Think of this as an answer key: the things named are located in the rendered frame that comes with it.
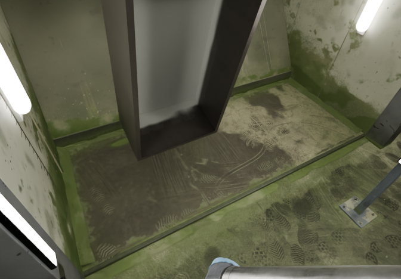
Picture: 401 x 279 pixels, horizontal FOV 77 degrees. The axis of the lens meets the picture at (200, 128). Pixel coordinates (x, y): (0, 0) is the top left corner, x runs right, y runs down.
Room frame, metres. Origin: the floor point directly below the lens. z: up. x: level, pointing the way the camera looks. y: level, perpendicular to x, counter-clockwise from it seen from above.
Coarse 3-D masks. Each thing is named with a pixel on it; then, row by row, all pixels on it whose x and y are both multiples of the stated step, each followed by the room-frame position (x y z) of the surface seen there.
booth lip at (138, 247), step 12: (348, 144) 1.74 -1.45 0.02; (324, 156) 1.55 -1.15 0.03; (300, 168) 1.39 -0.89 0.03; (276, 180) 1.24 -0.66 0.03; (252, 192) 1.11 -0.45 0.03; (228, 204) 0.98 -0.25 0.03; (204, 216) 0.87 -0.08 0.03; (180, 228) 0.77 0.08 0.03; (156, 240) 0.68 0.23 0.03; (132, 252) 0.59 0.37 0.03; (108, 264) 0.51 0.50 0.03
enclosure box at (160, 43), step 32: (128, 0) 0.82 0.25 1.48; (160, 0) 1.29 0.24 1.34; (192, 0) 1.39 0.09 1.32; (224, 0) 1.40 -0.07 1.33; (256, 0) 1.20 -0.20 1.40; (128, 32) 0.84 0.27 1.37; (160, 32) 1.32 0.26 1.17; (192, 32) 1.44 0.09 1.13; (224, 32) 1.37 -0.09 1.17; (128, 64) 0.88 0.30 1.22; (160, 64) 1.36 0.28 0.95; (192, 64) 1.50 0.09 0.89; (224, 64) 1.33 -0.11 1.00; (128, 96) 0.95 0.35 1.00; (160, 96) 1.41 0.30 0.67; (192, 96) 1.58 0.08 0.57; (224, 96) 1.29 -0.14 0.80; (128, 128) 1.06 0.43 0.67; (160, 128) 1.27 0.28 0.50; (192, 128) 1.31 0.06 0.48
